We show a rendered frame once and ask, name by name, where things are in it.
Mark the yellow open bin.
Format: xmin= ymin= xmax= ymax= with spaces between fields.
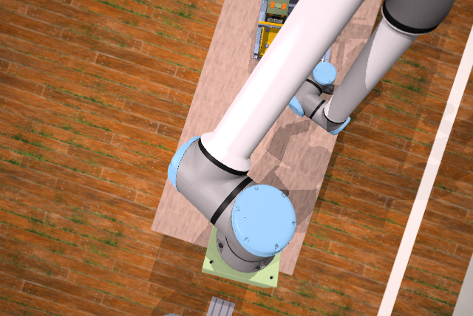
xmin=259 ymin=27 xmax=280 ymax=57

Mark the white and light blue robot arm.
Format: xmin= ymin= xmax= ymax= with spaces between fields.
xmin=168 ymin=0 xmax=455 ymax=272

